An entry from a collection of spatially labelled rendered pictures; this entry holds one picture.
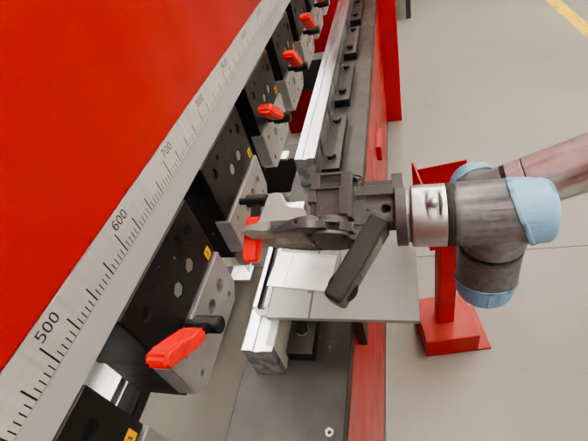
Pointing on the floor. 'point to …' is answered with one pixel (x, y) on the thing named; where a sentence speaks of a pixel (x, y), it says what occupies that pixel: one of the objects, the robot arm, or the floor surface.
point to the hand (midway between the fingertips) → (253, 238)
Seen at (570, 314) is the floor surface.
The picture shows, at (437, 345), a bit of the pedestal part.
